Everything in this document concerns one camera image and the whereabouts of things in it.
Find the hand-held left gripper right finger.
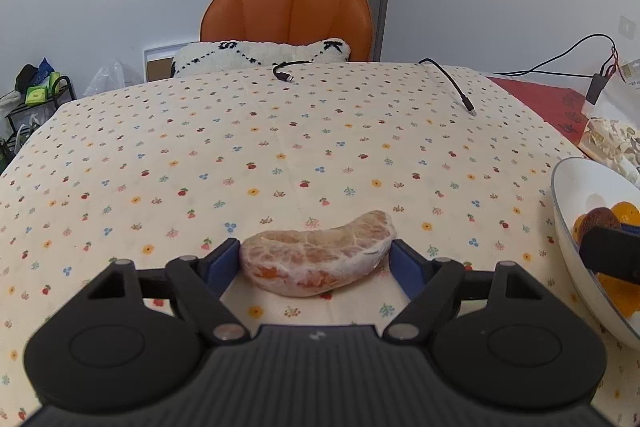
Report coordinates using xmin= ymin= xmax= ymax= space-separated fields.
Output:
xmin=384 ymin=239 xmax=547 ymax=341

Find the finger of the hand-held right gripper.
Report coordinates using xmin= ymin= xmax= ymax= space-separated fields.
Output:
xmin=579 ymin=227 xmax=640 ymax=286

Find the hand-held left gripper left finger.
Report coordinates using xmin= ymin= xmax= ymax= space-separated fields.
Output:
xmin=85 ymin=238 xmax=252 ymax=344

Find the dark red round fruit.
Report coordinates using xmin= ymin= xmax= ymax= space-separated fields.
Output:
xmin=582 ymin=207 xmax=623 ymax=233

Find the large orange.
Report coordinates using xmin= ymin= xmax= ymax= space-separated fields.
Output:
xmin=597 ymin=273 xmax=640 ymax=319

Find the white bowl with blue rim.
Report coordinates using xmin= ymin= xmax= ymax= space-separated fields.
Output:
xmin=550 ymin=157 xmax=640 ymax=351

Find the curved peeled pomelo segment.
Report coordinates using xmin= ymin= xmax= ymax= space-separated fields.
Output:
xmin=239 ymin=210 xmax=396 ymax=298

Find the floral print tablecloth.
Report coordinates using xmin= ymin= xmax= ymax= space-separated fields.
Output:
xmin=0 ymin=62 xmax=640 ymax=427

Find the red cloth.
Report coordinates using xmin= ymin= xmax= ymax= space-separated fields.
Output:
xmin=487 ymin=76 xmax=596 ymax=148

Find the black power adapter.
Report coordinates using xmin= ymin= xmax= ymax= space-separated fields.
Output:
xmin=586 ymin=74 xmax=607 ymax=104

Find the white cushion with black print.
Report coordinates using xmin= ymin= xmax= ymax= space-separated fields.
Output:
xmin=170 ymin=38 xmax=352 ymax=78

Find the white framed board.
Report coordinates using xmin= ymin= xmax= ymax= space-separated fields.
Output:
xmin=142 ymin=42 xmax=201 ymax=82

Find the clear plastic bag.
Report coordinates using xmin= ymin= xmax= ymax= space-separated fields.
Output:
xmin=82 ymin=58 xmax=144 ymax=98

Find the black metal rack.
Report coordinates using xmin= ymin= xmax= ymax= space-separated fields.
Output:
xmin=0 ymin=74 xmax=78 ymax=160

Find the orange chair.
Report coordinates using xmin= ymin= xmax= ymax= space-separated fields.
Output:
xmin=199 ymin=0 xmax=374 ymax=62

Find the black item on rack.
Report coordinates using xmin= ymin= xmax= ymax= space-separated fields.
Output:
xmin=15 ymin=64 xmax=39 ymax=92

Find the long black charging cable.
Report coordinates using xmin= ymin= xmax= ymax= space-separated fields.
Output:
xmin=419 ymin=58 xmax=477 ymax=114

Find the short black charging cable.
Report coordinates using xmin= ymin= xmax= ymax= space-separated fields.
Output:
xmin=272 ymin=59 xmax=321 ymax=84

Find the thin black power cable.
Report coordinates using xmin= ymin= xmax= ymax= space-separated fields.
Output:
xmin=492 ymin=34 xmax=619 ymax=78

